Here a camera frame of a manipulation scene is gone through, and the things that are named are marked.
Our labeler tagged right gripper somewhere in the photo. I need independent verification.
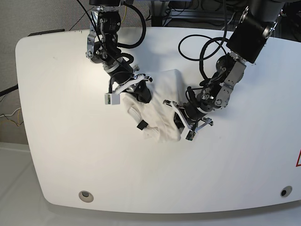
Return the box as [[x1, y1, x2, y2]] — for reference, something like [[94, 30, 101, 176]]
[[101, 53, 152, 104]]

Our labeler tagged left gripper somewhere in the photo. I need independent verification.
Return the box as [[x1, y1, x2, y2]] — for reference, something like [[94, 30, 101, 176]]
[[163, 88, 221, 136]]

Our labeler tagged white printed T-shirt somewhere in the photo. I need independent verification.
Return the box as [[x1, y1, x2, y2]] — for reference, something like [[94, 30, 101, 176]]
[[123, 69, 183, 143]]

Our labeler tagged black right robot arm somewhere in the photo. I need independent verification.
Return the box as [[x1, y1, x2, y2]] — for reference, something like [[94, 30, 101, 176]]
[[86, 0, 152, 105]]

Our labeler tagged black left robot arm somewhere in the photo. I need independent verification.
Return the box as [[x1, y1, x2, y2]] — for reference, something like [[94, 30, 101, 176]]
[[164, 0, 285, 141]]

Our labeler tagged black metal stand base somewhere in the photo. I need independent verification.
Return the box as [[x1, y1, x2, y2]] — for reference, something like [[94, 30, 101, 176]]
[[146, 0, 247, 29]]

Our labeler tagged right table grommet hole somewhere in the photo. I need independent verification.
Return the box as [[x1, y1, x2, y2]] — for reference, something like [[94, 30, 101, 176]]
[[280, 186, 293, 197]]

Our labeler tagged table grommet hole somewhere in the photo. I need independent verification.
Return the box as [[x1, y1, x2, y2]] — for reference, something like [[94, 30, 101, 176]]
[[280, 186, 293, 197], [79, 191, 94, 203]]

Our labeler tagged left table grommet hole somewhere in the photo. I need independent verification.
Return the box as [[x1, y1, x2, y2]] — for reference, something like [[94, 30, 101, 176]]
[[79, 191, 94, 203]]

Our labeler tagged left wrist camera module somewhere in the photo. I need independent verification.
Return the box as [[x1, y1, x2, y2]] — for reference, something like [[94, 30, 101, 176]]
[[185, 130, 198, 141]]

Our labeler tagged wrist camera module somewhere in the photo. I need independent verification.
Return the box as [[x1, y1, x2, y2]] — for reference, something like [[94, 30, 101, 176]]
[[104, 93, 120, 105], [185, 130, 198, 141]]

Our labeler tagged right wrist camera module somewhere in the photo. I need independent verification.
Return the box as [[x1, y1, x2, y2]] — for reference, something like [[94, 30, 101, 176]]
[[104, 93, 120, 105]]

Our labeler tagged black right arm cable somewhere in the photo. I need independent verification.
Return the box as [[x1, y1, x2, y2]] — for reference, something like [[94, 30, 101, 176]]
[[75, 0, 146, 69]]

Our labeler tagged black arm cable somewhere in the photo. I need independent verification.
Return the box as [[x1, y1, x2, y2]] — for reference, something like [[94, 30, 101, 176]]
[[75, 0, 146, 69], [178, 0, 230, 83]]

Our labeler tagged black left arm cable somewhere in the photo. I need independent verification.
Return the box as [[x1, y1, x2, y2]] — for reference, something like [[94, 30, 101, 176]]
[[178, 0, 230, 83]]

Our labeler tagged floor cables left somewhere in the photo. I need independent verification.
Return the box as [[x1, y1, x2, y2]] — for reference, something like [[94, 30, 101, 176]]
[[0, 84, 23, 128]]

